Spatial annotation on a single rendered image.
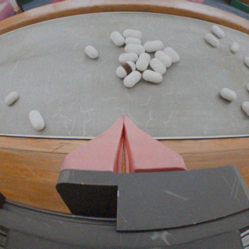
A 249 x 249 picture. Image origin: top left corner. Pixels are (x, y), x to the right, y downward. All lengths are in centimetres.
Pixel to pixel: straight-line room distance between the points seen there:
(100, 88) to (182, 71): 15
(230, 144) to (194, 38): 23
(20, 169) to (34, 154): 4
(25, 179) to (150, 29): 37
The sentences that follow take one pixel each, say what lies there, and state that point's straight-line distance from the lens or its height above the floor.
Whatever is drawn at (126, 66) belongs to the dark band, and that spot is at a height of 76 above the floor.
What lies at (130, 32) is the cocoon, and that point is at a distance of 32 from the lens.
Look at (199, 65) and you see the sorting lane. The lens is 33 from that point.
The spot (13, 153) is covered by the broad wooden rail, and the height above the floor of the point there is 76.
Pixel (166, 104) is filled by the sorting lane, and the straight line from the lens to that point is 27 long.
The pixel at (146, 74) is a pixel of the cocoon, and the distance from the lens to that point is 26.
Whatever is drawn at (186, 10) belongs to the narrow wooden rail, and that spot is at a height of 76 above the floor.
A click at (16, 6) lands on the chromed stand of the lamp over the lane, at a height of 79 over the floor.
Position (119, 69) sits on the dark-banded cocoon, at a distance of 27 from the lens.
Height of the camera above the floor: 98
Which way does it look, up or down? 75 degrees down
